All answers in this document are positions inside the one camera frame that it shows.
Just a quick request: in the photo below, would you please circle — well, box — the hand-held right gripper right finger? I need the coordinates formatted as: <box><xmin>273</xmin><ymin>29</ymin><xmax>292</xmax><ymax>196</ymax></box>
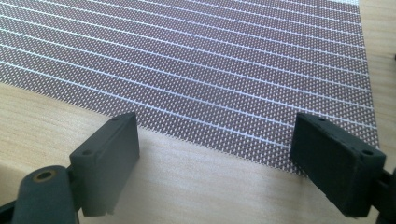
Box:
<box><xmin>289</xmin><ymin>112</ymin><xmax>387</xmax><ymax>217</ymax></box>

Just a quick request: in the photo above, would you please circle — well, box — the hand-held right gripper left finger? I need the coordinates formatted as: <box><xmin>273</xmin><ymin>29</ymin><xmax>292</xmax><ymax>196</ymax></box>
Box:
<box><xmin>68</xmin><ymin>112</ymin><xmax>140</xmax><ymax>217</ymax></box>

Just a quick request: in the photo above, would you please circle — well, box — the grey striped woven placemat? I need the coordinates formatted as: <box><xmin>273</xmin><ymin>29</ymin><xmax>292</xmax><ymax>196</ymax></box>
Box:
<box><xmin>0</xmin><ymin>0</ymin><xmax>380</xmax><ymax>176</ymax></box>

